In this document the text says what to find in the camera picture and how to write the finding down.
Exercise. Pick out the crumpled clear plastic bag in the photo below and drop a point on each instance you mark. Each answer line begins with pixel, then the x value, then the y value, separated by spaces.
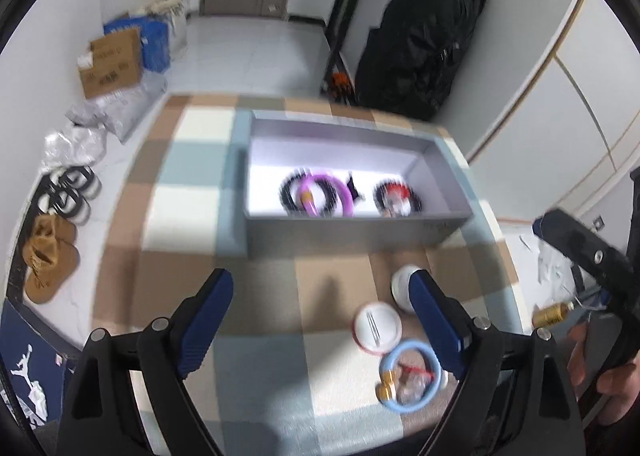
pixel 72 148

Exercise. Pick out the black and white sneaker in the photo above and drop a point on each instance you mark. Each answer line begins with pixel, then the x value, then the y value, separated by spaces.
pixel 75 180
pixel 62 203

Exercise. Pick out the black metal frame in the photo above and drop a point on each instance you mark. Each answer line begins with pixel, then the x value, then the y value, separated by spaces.
pixel 345 0

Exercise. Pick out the black backpack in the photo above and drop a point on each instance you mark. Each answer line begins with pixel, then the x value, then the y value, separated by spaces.
pixel 420 45

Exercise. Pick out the checkered tablecloth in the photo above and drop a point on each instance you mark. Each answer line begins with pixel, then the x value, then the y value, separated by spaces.
pixel 175 186

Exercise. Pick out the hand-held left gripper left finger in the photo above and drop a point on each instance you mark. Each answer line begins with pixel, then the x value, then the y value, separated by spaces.
pixel 207 321

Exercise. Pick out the orange tool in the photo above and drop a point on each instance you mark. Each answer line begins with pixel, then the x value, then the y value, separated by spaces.
pixel 340 83

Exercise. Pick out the pink hair clip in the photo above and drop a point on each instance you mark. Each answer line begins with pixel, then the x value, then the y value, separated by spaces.
pixel 396 198

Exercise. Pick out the blue cardboard box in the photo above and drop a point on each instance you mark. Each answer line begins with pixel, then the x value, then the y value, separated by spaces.
pixel 155 45

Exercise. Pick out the grey cardboard box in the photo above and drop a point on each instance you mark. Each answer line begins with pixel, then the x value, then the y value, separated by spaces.
pixel 350 236

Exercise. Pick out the white round dish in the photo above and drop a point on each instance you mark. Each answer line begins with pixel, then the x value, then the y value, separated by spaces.
pixel 400 283

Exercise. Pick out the small gold bottle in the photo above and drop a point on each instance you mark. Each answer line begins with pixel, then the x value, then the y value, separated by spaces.
pixel 550 314

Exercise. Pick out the blue shoebox white logo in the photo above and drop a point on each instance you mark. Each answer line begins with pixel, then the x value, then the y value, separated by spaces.
pixel 30 361

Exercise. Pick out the wall socket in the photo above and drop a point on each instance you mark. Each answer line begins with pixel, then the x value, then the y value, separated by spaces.
pixel 597 223

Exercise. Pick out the person's right hand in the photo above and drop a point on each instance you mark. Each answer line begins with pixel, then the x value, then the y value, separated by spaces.
pixel 620 391

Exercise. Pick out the white sliding wardrobe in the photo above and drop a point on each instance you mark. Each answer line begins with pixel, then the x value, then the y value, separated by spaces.
pixel 550 110

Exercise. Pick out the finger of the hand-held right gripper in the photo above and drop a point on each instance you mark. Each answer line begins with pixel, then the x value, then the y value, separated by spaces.
pixel 575 236

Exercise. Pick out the white round lid red rim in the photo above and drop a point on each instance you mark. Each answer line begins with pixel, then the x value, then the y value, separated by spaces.
pixel 385 316

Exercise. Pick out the brown cardboard box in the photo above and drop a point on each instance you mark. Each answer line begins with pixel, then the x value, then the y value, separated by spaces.
pixel 112 65

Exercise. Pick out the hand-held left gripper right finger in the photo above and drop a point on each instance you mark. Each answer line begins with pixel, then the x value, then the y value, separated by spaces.
pixel 440 321

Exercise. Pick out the small clear plastic bag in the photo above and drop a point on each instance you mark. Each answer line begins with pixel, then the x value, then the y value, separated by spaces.
pixel 415 382

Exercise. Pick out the grey plastic bag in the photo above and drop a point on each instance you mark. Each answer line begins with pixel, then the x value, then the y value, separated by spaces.
pixel 125 110

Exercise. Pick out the white bag with cloth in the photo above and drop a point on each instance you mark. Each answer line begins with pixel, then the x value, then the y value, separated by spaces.
pixel 175 25

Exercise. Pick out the brown boot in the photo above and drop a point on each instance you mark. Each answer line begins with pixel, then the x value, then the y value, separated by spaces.
pixel 50 236
pixel 52 273

